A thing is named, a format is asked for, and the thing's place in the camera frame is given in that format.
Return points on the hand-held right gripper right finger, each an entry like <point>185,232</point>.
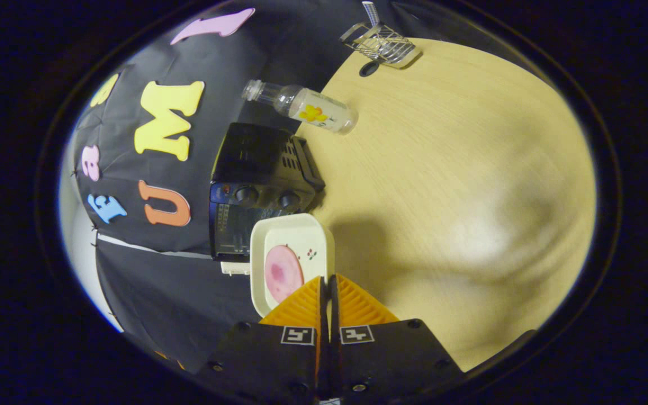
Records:
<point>386,354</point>

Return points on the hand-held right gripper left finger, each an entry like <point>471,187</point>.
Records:
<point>268,360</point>

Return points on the pink ham slice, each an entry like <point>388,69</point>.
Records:
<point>283,273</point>

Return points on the cream square plate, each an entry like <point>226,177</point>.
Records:
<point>284,230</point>

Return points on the black electric oven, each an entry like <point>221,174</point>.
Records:
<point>256,163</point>

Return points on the black backdrop cloth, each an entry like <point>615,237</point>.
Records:
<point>200,292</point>

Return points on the clear bottle with yellow print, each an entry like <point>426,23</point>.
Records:
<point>318,111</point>

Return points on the small black bottle cap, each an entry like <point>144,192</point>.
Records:
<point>369,68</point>

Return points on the silver spoon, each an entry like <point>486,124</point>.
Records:
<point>370,12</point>

